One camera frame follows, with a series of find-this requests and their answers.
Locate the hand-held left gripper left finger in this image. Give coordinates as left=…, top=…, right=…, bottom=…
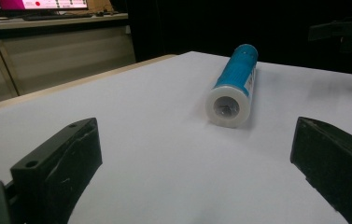
left=9, top=117, right=104, bottom=224

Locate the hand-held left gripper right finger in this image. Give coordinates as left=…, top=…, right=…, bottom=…
left=289, top=116, right=352, bottom=224

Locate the blue and white cylindrical tube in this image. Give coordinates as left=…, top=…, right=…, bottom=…
left=204, top=43, right=260, bottom=129

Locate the black curtain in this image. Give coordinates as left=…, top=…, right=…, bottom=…
left=126, top=0, right=352, bottom=77

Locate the black keyboard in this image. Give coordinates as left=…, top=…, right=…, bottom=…
left=22, top=12, right=94, bottom=22

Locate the computer monitor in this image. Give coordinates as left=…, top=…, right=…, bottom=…
left=0, top=0, right=90, bottom=11

